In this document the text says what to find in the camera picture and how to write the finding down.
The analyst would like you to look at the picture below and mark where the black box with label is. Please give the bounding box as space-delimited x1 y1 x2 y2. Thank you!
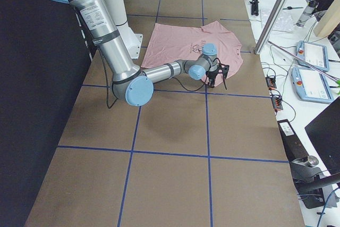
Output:
277 119 324 185

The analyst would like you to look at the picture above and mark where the far blue teach pendant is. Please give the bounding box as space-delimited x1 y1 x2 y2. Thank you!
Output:
296 40 329 72

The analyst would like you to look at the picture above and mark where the black monitor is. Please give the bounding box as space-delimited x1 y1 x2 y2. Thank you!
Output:
305 98 340 174

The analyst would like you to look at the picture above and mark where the blue teach pendant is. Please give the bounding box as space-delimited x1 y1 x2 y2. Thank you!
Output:
296 40 329 72
291 67 334 104

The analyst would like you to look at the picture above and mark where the clear water bottle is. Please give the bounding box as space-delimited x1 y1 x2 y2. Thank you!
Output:
296 0 318 27

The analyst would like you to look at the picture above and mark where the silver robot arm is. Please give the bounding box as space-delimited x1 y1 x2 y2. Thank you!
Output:
51 0 229 106

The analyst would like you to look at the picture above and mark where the black metal stand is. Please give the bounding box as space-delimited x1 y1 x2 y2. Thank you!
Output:
290 155 339 209

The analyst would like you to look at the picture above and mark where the metal rod green tip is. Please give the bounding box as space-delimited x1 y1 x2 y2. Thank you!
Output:
267 40 340 88

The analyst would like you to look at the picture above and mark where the clear plastic bag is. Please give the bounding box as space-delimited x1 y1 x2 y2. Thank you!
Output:
259 9 294 32

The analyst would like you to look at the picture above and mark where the aluminium frame post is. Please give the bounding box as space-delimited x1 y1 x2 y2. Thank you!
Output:
254 0 287 54

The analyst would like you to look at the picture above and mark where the pink Snoopy t-shirt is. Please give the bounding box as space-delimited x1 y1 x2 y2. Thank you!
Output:
141 21 243 86

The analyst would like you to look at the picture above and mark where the near blue teach pendant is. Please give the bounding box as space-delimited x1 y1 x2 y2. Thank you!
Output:
291 67 334 104

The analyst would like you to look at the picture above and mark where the black folded tripod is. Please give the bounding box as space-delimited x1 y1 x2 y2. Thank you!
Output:
250 0 259 16

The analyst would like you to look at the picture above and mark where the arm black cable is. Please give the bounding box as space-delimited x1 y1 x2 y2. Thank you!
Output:
105 48 229 110

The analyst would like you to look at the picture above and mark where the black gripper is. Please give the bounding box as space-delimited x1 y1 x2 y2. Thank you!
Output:
206 63 229 87

